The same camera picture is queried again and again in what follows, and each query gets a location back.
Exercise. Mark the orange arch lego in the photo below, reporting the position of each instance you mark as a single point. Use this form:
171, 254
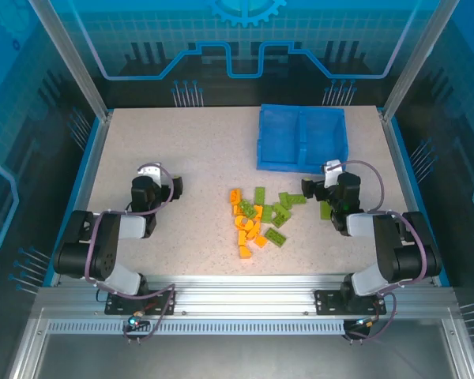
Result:
243, 225

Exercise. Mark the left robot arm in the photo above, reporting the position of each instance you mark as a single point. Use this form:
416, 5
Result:
106, 256

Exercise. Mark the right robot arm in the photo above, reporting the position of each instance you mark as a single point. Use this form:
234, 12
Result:
387, 245

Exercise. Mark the green small square lego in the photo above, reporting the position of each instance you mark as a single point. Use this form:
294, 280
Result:
281, 219

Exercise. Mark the blue two-compartment plastic bin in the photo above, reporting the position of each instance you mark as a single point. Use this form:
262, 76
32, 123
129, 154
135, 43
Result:
300, 138

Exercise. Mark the green tall long lego brick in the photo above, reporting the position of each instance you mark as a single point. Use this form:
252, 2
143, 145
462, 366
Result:
275, 237

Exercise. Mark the orange square lego brick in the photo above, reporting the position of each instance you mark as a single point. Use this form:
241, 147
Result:
260, 241

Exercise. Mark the orange sloped lego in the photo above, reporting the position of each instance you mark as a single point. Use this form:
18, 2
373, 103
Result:
245, 252

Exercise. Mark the small connector with LED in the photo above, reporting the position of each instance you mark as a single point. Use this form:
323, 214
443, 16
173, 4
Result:
134, 321
363, 323

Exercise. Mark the grey metal sheet panel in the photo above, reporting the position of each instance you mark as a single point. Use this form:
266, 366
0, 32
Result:
241, 359

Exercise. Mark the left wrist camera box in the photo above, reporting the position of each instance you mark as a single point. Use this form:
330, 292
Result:
149, 172

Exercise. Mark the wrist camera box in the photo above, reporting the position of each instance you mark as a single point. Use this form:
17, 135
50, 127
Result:
332, 169
149, 172

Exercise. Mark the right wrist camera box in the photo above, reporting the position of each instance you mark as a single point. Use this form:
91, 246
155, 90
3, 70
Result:
332, 169

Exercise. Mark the blue and aluminium side rail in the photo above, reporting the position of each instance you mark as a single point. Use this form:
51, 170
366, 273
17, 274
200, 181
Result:
91, 162
399, 162

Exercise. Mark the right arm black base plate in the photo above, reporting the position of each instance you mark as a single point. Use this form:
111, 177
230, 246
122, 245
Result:
328, 302

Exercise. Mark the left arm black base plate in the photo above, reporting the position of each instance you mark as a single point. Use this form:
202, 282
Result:
114, 306

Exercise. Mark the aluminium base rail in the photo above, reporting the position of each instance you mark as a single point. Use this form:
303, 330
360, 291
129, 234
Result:
241, 296

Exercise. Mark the aluminium frame post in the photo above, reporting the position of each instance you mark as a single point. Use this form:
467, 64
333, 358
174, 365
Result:
79, 67
416, 59

